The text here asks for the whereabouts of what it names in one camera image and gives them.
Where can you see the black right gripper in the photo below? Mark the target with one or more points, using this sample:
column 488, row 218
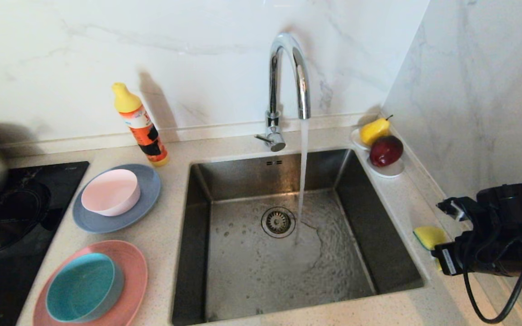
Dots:
column 510, row 203

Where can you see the yellow green sponge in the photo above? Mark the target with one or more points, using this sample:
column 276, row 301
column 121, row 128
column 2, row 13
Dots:
column 428, row 235

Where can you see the chrome gooseneck faucet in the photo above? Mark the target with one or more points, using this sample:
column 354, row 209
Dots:
column 273, row 90

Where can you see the orange dish soap bottle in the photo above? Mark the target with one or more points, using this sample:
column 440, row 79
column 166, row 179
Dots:
column 143, row 129

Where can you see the pink bowl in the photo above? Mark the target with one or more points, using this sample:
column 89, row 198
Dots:
column 110, row 192

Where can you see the metal sink drain strainer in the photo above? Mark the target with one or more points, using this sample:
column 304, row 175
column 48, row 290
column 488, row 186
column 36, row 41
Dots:
column 278, row 222

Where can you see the stainless steel sink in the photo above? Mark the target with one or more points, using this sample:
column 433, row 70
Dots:
column 243, row 280

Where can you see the white fruit dish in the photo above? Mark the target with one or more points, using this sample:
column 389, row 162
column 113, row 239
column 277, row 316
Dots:
column 391, row 171

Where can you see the red apple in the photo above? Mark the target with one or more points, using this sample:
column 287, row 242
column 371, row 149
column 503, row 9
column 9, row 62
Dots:
column 385, row 151

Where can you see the yellow pear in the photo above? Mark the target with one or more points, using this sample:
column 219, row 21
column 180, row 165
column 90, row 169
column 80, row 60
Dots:
column 373, row 131

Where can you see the pink plate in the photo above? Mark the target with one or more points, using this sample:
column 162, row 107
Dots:
column 134, row 271

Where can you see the blue grey plate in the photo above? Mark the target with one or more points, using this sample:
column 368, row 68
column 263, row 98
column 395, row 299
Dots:
column 107, row 224

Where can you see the teal bowl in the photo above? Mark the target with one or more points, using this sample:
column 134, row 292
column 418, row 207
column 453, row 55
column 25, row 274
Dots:
column 82, row 287

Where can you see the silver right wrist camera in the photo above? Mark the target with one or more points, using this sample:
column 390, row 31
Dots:
column 455, row 209

